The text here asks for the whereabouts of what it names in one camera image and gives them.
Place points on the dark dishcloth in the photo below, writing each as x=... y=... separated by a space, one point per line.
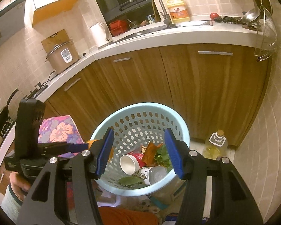
x=229 y=20

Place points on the white electric kettle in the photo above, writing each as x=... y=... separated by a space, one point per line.
x=98 y=34

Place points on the person's left hand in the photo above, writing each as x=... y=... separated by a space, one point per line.
x=16 y=185

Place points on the red white paper cup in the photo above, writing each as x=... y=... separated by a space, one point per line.
x=131 y=164

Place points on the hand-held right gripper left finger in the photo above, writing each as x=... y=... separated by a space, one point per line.
x=105 y=152

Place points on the clear container teal lid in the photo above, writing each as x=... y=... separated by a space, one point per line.
x=165 y=195

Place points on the wooden kitchen cabinet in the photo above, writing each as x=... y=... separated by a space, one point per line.
x=201 y=86

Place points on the red plastic container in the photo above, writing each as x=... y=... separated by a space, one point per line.
x=118 y=28

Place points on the black wok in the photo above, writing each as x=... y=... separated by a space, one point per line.
x=1 y=119

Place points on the red tomato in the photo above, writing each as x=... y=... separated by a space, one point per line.
x=214 y=16

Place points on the yellow dish soap bottle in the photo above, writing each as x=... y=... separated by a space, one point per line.
x=178 y=13

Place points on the wooden cutting board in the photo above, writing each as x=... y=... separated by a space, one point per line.
x=51 y=42

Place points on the metal ladle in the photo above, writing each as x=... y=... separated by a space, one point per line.
x=250 y=16

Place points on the gas stove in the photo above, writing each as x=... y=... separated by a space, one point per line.
x=35 y=91

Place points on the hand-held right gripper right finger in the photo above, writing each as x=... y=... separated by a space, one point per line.
x=174 y=154

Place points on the small metal cup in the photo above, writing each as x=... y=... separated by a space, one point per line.
x=150 y=19

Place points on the person's left forearm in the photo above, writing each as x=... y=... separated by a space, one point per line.
x=10 y=206

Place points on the white plastic cup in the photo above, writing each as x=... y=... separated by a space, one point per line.
x=157 y=174

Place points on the white plastic bag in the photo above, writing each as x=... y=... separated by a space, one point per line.
x=117 y=198

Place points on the beige rice cooker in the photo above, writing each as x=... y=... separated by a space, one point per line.
x=60 y=58

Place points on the steel faucet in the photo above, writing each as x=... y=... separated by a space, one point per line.
x=168 y=20

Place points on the cooking oil bottle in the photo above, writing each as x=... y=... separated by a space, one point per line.
x=214 y=150

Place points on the grey range hood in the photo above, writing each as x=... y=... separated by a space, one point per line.
x=9 y=16

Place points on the small dark bowl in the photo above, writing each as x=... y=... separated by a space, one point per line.
x=134 y=24

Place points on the orange cloth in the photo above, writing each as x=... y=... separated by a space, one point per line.
x=128 y=216

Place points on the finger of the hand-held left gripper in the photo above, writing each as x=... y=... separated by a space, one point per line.
x=60 y=148

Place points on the floral tablecloth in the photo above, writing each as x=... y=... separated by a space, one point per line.
x=58 y=131

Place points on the steel sink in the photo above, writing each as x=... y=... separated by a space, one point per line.
x=149 y=30

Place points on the white kitchen countertop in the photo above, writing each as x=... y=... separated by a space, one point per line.
x=178 y=37

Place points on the light blue perforated basket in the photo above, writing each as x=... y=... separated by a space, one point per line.
x=140 y=121

